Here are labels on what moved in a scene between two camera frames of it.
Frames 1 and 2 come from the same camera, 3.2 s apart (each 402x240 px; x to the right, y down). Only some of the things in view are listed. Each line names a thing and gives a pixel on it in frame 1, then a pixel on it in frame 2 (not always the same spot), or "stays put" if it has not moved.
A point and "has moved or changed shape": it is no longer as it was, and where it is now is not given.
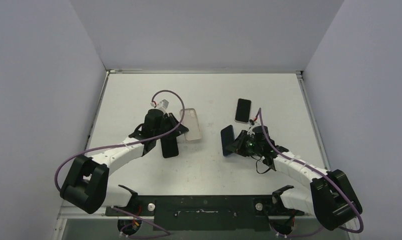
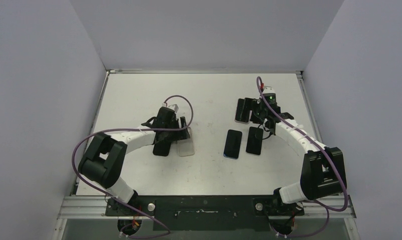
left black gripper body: [165, 127] stays put
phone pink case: [243, 110] stays put
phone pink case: [190, 121] to [185, 146]
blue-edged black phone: [228, 137] has moved or changed shape
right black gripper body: [240, 143] to [250, 108]
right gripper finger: [238, 145] to [247, 108]
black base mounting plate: [206, 213] stays put
